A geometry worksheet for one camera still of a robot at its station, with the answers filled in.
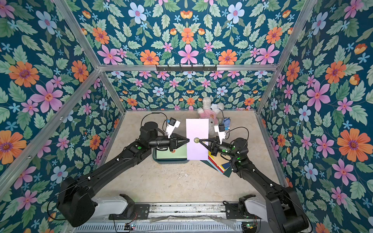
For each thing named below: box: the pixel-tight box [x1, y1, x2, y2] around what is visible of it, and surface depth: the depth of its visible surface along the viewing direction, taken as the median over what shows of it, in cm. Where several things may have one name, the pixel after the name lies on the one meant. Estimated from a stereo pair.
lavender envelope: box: [186, 118, 209, 161], surface depth 70 cm
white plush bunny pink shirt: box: [197, 96, 225, 125], surface depth 110 cm
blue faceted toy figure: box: [223, 116, 231, 131], surface depth 103 cm
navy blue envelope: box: [221, 161, 231, 170], surface depth 90 cm
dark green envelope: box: [200, 160, 233, 178], surface depth 90 cm
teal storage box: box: [152, 143, 189, 165], surface depth 92 cm
